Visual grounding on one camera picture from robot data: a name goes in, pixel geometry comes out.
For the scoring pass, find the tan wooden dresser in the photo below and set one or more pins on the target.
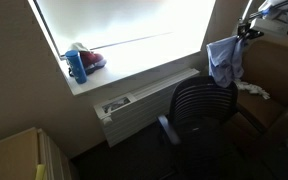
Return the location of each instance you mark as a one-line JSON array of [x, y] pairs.
[[21, 153]]

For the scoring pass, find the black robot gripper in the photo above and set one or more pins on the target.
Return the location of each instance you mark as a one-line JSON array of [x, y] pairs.
[[245, 32]]

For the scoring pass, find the blue sweater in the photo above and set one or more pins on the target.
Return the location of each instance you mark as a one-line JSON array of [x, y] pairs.
[[225, 60]]

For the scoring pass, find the black mesh office chair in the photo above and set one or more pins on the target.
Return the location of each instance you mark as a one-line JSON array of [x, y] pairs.
[[193, 131]]

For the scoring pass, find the white wall heater unit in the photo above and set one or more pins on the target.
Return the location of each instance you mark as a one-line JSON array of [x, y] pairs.
[[125, 115]]

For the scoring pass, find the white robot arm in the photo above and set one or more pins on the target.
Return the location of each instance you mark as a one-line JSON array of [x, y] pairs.
[[270, 17]]

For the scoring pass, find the brown leather armchair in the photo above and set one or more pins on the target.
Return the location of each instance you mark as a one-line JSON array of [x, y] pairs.
[[260, 128]]

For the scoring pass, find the blue water bottle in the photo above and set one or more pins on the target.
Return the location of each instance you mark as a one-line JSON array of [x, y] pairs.
[[76, 66]]

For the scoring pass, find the white crumpled cloth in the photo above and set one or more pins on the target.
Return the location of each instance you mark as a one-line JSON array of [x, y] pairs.
[[252, 89]]

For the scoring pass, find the yellow sticky note pad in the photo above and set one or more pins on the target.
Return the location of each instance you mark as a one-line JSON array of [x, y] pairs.
[[40, 172]]

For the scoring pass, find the red shoe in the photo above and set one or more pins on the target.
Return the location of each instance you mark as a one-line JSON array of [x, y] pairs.
[[91, 61]]

